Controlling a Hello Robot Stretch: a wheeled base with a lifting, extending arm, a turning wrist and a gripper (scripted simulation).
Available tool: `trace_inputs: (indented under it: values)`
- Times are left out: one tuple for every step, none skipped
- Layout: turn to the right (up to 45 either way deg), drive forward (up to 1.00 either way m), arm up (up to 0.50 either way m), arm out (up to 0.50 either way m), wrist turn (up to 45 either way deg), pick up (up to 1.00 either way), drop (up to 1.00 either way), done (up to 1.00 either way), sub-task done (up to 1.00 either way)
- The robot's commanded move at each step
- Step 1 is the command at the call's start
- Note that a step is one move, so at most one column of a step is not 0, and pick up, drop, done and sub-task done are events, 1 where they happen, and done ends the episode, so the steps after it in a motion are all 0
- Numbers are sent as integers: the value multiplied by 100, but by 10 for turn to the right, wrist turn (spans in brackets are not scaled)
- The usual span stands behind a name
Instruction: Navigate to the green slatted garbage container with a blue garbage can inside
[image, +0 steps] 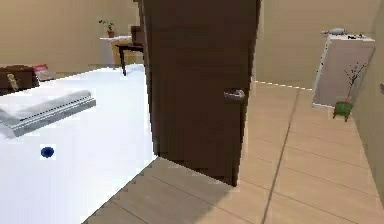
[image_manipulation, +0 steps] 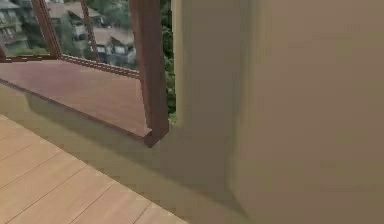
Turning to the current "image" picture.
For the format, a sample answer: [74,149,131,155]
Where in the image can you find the dark brown room door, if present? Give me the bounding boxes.
[139,0,262,188]

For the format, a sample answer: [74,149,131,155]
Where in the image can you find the dark brown wooden table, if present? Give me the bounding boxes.
[114,43,146,77]

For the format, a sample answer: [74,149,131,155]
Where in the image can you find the dark brown box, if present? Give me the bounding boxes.
[130,25,146,46]

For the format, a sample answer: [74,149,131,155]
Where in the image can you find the white side table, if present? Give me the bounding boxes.
[99,35,133,67]

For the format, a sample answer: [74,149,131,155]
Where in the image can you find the small plant in brown pot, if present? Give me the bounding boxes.
[98,19,116,39]

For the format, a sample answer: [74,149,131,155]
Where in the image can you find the grey white low bed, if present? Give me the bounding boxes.
[0,89,97,139]

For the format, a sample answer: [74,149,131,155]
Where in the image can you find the small blue ball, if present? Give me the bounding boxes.
[40,146,55,159]

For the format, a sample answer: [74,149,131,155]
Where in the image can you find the bare twig plant green pot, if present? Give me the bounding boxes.
[332,61,368,123]

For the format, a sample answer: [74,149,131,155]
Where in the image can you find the white cabinet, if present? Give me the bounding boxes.
[312,33,377,109]

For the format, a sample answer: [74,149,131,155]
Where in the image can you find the red white book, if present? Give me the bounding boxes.
[32,64,54,82]

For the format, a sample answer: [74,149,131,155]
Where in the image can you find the grey object on cabinet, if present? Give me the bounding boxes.
[320,27,349,37]

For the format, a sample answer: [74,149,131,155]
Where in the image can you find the dark brown wooden chest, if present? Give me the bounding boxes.
[0,65,41,96]

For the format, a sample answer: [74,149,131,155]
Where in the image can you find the grey metal door handle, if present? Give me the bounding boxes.
[223,88,246,104]

